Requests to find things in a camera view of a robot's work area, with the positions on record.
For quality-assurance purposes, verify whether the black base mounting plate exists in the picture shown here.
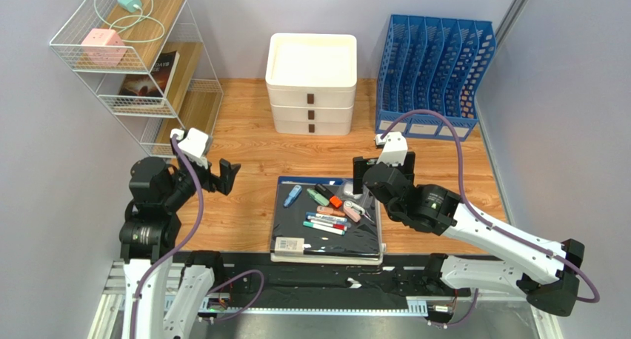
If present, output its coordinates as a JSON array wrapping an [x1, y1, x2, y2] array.
[[175, 251, 474, 310]]

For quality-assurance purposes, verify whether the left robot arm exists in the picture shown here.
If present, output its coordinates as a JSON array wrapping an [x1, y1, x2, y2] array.
[[119, 157, 241, 338]]

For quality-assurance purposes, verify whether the blue cap marker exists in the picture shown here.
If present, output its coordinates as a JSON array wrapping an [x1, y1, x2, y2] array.
[[305, 212, 351, 226]]

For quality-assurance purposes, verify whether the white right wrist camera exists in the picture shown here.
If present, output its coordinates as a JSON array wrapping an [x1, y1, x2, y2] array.
[[374, 132, 408, 167]]

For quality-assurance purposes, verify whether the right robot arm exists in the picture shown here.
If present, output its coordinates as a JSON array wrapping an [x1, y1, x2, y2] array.
[[353, 157, 585, 317]]

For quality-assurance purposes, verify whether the green highlighter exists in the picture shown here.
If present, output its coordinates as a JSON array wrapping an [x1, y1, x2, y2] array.
[[307, 188, 330, 207]]

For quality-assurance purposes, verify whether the white three drawer organizer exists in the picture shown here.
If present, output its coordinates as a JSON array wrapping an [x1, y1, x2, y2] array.
[[265, 33, 358, 136]]

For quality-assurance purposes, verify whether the pink cube power socket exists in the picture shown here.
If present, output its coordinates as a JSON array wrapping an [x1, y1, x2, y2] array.
[[81, 28, 127, 67]]

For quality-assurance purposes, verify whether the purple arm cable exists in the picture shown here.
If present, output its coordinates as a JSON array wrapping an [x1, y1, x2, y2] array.
[[379, 108, 601, 328], [129, 135, 265, 339]]

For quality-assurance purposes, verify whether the mint green cable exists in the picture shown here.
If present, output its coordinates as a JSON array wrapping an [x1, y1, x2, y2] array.
[[93, 0, 166, 44]]

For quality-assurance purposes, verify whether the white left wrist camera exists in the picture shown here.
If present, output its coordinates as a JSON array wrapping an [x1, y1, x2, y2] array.
[[170, 128, 213, 164]]

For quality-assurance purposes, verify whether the dark cover book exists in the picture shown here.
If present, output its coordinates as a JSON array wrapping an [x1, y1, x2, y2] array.
[[118, 51, 180, 107]]

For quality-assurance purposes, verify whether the aluminium frame rail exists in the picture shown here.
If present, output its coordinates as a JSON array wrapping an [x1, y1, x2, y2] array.
[[88, 261, 563, 338]]

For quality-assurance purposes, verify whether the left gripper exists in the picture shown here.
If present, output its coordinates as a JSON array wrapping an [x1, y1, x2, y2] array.
[[163, 138, 241, 209]]

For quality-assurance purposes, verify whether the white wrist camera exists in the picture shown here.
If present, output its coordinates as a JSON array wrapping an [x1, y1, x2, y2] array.
[[170, 128, 213, 164], [374, 132, 408, 167]]

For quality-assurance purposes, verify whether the white wire shelf rack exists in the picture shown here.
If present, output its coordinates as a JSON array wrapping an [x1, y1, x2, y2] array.
[[50, 0, 223, 158]]

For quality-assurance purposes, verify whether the mint green charger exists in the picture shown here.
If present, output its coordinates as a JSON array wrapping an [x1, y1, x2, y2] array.
[[117, 0, 142, 13]]

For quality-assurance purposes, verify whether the pink correction tape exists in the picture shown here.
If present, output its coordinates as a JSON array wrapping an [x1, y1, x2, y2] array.
[[342, 206, 361, 223]]

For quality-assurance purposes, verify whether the clear plastic bag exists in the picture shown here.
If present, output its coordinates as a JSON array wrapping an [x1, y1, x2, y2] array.
[[338, 180, 378, 223]]

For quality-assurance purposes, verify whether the blue file organizer rack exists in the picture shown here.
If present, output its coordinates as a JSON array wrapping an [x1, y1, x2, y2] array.
[[375, 14, 496, 141]]

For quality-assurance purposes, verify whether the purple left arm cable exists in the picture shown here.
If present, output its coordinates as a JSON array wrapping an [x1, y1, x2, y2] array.
[[129, 135, 265, 339]]

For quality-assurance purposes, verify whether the blue folder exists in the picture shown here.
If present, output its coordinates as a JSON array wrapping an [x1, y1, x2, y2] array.
[[277, 176, 353, 186]]

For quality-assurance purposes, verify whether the orange black highlighter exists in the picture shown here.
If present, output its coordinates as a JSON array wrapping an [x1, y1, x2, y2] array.
[[315, 184, 343, 209]]

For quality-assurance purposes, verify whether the red cap marker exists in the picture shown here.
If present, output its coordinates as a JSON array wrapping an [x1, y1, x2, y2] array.
[[307, 217, 347, 231]]

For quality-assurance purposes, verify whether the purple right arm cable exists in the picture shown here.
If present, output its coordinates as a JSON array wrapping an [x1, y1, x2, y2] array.
[[379, 108, 601, 328]]

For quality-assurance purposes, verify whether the blue highlighter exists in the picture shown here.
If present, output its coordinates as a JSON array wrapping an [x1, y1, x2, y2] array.
[[283, 184, 302, 208]]

